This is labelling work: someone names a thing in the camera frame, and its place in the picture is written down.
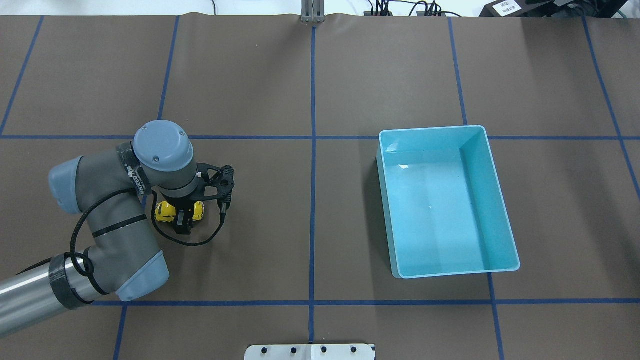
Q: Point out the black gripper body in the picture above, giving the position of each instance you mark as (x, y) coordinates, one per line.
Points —
(183, 208)

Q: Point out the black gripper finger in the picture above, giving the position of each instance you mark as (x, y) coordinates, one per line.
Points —
(183, 222)

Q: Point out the light blue plastic bin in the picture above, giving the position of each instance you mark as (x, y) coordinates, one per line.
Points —
(444, 209)

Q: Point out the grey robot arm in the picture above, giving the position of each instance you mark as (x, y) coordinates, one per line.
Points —
(125, 259)

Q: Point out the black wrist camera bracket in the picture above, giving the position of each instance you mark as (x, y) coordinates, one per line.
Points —
(220, 178)

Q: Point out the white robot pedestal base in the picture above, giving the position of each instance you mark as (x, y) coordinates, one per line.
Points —
(332, 351)

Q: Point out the yellow beetle toy car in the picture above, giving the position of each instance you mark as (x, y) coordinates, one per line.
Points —
(165, 213)

